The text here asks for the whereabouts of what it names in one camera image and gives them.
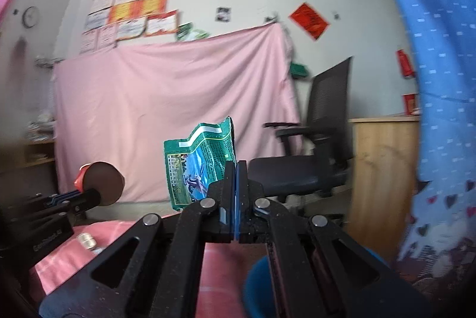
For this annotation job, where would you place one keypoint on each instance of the stack of papers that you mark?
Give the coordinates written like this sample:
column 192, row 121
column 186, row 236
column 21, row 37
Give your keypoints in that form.
column 41, row 129

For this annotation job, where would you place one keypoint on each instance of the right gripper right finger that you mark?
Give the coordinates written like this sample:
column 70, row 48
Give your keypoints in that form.
column 317, row 269

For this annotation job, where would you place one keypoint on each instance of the round wall clock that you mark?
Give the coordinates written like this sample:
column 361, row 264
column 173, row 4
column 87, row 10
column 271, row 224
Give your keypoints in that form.
column 31, row 17

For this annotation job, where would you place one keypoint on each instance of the blue patterned curtain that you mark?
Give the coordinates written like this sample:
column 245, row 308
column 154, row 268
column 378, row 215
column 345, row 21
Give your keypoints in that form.
column 438, row 251

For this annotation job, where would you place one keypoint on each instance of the wooden wall shelf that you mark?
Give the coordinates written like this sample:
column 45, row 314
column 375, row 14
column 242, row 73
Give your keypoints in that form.
column 26, row 154

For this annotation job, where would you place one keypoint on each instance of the red paper cup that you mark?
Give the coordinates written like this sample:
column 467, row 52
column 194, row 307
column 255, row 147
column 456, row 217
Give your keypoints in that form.
column 103, row 178

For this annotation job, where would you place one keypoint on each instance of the black office chair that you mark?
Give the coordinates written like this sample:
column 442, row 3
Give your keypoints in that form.
column 316, row 151

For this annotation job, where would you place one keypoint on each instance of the small black white photo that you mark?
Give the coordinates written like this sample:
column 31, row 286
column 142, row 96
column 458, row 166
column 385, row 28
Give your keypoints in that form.
column 223, row 14

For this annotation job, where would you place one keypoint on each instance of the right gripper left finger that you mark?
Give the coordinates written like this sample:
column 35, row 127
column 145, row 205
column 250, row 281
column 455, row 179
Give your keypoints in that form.
column 154, row 268

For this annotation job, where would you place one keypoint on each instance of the green hanging brush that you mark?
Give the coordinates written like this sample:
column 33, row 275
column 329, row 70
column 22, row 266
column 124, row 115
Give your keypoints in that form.
column 298, row 71

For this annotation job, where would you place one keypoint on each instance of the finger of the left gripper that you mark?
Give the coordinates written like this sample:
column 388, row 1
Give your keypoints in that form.
column 63, row 197
column 88, row 200

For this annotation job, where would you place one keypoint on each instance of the wooden cabinet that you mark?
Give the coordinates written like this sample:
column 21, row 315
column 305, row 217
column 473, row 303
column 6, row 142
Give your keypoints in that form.
column 384, row 177

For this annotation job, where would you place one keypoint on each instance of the red diamond wall poster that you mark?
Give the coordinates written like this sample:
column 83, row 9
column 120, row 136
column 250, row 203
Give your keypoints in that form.
column 309, row 20

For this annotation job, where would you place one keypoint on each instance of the pink checked tablecloth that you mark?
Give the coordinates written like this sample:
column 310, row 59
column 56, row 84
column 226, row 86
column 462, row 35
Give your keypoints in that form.
column 220, row 292

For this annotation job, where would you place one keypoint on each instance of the pink hanging sheet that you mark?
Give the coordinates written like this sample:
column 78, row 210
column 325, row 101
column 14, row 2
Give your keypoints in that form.
column 120, row 105

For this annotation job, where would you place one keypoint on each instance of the red framed certificate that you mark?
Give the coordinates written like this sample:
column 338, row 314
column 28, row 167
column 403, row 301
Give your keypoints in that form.
column 162, row 24

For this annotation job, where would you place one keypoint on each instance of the blue plastic bucket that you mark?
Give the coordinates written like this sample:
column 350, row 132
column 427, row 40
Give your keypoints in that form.
column 258, row 297

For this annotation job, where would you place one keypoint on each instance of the orange certificate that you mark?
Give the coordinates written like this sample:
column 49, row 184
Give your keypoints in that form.
column 136, row 9

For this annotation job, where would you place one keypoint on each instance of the green snack wrapper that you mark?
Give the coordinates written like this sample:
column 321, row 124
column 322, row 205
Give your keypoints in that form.
column 195, row 162

